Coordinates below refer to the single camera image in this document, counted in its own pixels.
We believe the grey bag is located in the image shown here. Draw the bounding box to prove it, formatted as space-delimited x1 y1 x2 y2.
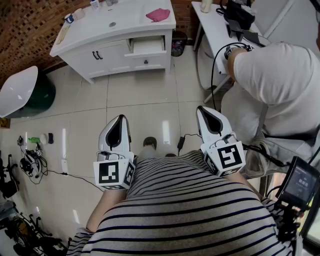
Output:
244 136 288 179

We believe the striped shirt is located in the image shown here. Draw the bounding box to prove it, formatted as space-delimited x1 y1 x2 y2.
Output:
66 149 301 256

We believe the black folded equipment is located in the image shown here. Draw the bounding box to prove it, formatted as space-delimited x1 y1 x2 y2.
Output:
0 202 68 256

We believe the black screen device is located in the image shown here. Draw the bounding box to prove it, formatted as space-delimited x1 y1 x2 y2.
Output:
276 156 320 211

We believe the spare gripper with cables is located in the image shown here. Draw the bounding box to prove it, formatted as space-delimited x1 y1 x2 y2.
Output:
19 148 48 185

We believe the beige brush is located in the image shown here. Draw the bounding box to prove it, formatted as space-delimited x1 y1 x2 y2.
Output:
55 24 71 46

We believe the person's leg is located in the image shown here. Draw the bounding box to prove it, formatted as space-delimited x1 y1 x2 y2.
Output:
138 146 157 160

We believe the person's left forearm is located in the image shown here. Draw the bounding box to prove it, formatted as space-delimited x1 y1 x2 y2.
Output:
86 184 133 234

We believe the white vanity cabinet with sink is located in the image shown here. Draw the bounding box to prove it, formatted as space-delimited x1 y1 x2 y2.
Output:
49 0 177 85

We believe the pink cloth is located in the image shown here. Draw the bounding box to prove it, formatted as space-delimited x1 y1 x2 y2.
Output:
145 7 171 23

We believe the black mesh waste bin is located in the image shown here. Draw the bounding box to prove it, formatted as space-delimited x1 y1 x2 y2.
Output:
171 31 188 58

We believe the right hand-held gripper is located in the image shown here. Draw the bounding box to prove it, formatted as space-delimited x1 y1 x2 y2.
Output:
195 105 247 178

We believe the black device on desk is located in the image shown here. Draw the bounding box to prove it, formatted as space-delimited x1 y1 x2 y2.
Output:
216 0 256 32

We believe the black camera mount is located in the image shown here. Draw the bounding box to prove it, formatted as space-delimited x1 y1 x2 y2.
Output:
272 199 311 242

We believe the black tablet stand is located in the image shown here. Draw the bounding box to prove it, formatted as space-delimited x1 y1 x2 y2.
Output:
226 19 261 45

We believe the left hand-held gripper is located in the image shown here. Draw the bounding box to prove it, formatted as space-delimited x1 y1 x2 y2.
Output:
93 114 137 192

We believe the person's shoe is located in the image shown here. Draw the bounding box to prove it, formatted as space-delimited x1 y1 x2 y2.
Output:
142 136 158 151

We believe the white drawer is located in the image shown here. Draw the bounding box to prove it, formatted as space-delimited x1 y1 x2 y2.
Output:
124 34 168 70

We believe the person's right forearm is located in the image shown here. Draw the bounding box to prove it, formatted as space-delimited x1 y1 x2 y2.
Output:
221 171 263 201

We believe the thin black floor cable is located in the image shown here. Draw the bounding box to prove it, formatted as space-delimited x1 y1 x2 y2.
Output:
46 169 105 193

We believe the dark green bucket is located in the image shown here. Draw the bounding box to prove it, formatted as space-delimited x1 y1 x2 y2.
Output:
23 71 57 117

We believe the white table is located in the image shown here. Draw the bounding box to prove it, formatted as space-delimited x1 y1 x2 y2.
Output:
191 1 266 104

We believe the black handheld device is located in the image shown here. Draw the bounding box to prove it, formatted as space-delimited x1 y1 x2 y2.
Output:
224 44 256 61

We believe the long black cable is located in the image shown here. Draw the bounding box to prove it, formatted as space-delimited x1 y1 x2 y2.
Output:
210 42 251 113

